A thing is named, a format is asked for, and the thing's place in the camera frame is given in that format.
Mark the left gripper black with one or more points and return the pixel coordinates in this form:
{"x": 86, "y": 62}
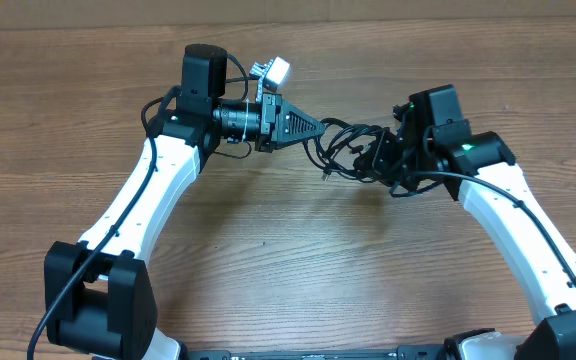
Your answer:
{"x": 272, "y": 126}

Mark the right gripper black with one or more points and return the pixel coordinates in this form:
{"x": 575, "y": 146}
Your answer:
{"x": 381, "y": 165}

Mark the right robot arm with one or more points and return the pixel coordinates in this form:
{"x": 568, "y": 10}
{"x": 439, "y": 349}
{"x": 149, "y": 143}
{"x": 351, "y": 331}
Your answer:
{"x": 435, "y": 143}

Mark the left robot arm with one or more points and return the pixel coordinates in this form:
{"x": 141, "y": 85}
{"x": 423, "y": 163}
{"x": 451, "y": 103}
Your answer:
{"x": 98, "y": 294}

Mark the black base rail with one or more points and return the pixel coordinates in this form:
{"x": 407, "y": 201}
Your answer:
{"x": 403, "y": 352}

